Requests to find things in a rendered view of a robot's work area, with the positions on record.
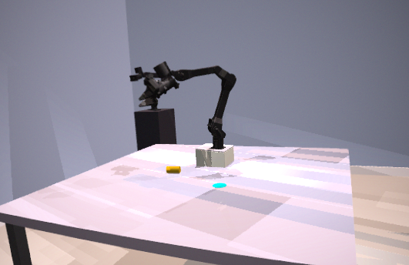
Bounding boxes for yellow cylinder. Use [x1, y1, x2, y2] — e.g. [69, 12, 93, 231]
[166, 166, 181, 173]

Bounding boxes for cyan circle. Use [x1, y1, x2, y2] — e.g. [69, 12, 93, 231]
[213, 183, 226, 188]

